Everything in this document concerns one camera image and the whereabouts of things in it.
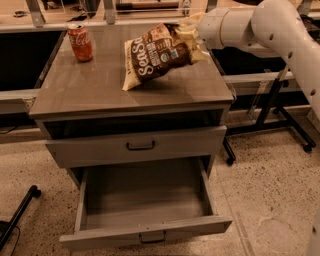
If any black lower drawer handle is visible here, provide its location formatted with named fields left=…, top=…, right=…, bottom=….
left=138, top=231, right=167, bottom=244

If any black side table stand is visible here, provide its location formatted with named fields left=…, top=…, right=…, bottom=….
left=223, top=67, right=316, bottom=166

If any closed upper drawer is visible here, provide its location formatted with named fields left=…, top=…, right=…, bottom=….
left=46, top=126, right=226, bottom=168

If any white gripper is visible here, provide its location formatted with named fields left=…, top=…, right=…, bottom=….
left=175, top=8, right=229, bottom=49

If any black upper drawer handle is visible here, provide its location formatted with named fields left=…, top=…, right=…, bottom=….
left=126, top=140, right=156, bottom=151

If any black stand leg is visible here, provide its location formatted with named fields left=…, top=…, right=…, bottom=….
left=0, top=185, right=41, bottom=251

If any red cola can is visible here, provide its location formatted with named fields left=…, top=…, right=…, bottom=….
left=67, top=24, right=93, bottom=62

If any black drawer handle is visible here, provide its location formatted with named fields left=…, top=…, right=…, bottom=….
left=126, top=140, right=156, bottom=151
left=138, top=231, right=167, bottom=244

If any brown chip bag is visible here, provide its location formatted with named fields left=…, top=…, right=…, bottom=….
left=123, top=23, right=206, bottom=91

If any grey drawer cabinet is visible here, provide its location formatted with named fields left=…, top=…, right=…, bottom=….
left=30, top=25, right=233, bottom=183

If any open lower drawer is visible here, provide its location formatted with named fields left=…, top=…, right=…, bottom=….
left=60, top=157, right=232, bottom=251

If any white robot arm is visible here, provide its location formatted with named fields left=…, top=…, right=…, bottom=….
left=190, top=0, right=320, bottom=256

